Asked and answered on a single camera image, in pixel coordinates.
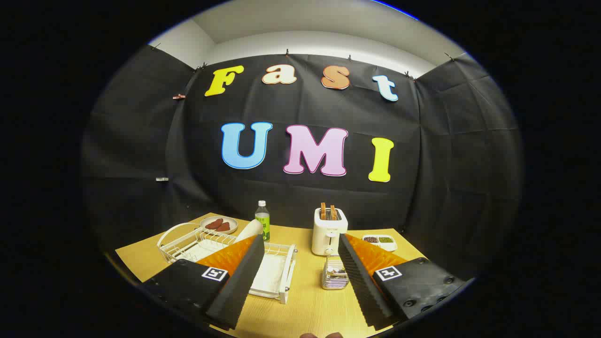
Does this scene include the metal wire basket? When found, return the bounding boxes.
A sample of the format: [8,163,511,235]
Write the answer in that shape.
[322,256,349,290]

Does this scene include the black backdrop cloth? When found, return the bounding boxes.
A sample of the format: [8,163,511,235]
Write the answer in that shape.
[80,45,524,282]

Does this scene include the green label drink bottle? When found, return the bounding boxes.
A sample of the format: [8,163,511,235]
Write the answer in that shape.
[255,200,271,242]

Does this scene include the grey plate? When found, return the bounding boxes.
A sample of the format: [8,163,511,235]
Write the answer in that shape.
[235,219,263,243]

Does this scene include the white divided bean dish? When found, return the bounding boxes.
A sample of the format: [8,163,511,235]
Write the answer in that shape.
[362,234,398,252]

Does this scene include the white toaster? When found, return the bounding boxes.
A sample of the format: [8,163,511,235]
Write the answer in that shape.
[312,207,348,256]

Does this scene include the white wire dish rack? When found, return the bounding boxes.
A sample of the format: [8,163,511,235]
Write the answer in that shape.
[156,222,297,305]

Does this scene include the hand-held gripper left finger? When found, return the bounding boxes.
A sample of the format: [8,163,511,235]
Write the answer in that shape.
[141,235,266,331]

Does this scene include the small grey saucer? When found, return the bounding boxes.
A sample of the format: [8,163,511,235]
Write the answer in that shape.
[200,215,239,235]

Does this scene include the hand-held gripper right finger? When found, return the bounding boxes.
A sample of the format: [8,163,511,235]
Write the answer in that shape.
[338,233,470,331]

